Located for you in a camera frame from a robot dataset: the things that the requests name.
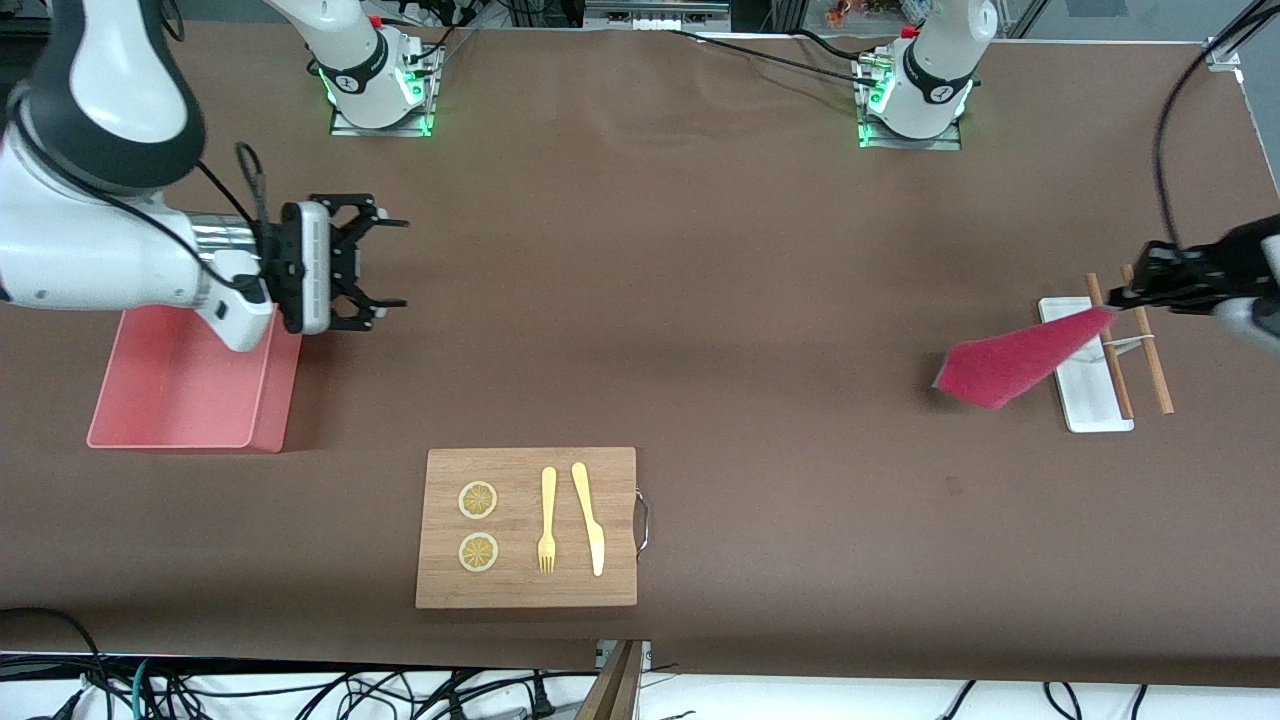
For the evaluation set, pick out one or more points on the wooden cutting board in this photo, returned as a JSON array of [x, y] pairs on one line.
[[520, 590]]

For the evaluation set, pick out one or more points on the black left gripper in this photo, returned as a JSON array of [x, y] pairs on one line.
[[1188, 274]]

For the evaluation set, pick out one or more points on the white rubber band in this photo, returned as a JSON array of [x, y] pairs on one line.
[[1130, 343]]

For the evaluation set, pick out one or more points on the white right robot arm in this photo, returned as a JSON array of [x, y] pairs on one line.
[[100, 250]]

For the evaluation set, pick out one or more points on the brown wooden beam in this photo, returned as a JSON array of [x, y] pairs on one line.
[[612, 695]]

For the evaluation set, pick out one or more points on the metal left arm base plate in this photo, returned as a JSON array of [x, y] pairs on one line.
[[920, 144]]

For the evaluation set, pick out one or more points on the pink plastic bin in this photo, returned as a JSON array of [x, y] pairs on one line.
[[180, 390]]

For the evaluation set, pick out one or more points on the white rectangular tray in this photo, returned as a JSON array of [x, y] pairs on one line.
[[1090, 395]]

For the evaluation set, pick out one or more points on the small metal bracket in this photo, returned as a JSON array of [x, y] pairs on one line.
[[645, 655]]

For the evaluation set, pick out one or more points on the yellow plastic fork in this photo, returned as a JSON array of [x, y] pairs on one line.
[[548, 500]]

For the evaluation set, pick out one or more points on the red cloth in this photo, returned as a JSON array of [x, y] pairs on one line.
[[1010, 360]]

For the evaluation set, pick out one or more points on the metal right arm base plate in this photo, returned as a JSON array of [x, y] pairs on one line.
[[385, 131]]

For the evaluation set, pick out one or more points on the yellow plastic knife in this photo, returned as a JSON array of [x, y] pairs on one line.
[[589, 520]]

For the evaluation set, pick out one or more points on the orange background object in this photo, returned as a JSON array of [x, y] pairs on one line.
[[845, 12]]

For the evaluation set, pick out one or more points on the lemon slice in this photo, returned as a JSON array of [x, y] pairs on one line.
[[478, 500], [478, 552]]

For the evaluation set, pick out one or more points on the black power plug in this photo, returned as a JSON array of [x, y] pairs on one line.
[[542, 698]]

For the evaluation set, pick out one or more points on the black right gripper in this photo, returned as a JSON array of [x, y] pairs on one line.
[[347, 263]]

